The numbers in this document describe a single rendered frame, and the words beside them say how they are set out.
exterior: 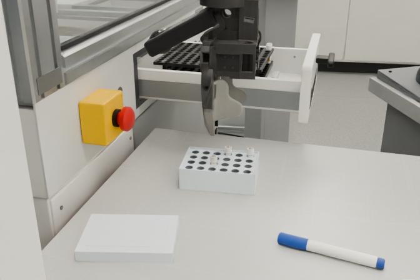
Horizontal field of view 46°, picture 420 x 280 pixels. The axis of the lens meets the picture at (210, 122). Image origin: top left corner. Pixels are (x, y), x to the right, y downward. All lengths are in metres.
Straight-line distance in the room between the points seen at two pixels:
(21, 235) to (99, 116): 0.51
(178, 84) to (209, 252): 0.40
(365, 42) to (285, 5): 2.14
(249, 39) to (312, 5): 3.27
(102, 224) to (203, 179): 0.18
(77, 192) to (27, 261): 0.54
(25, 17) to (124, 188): 0.32
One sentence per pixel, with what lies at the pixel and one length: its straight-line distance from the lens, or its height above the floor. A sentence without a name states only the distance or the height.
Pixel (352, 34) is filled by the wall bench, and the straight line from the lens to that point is 4.05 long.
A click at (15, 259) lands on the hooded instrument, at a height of 1.01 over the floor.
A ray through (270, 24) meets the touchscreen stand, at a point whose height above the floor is 0.79.
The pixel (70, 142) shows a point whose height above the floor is 0.86.
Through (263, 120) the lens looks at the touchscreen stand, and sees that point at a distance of 2.06.
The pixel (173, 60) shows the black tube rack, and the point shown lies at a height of 0.90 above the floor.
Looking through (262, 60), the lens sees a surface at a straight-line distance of 1.02.
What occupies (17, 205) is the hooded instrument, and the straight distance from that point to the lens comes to 0.27.
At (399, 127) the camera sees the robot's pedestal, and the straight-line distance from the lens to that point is 1.41.
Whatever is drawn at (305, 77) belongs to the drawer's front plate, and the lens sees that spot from 0.89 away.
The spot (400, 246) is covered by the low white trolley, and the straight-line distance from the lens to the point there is 0.73.
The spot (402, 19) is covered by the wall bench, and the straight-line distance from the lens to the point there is 4.09.
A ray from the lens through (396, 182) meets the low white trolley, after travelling 0.89.
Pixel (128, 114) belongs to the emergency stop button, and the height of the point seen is 0.89.
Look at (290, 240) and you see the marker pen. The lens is 0.68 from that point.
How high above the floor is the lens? 1.17
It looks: 23 degrees down
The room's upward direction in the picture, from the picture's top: straight up
